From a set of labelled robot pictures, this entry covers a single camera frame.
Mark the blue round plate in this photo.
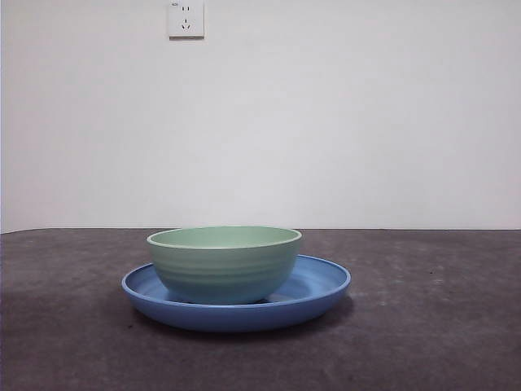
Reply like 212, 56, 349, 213
120, 254, 352, 333

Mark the green ribbed bowl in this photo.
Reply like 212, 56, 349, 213
146, 226, 304, 305

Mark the white wall socket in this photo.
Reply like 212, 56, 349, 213
169, 0, 206, 41

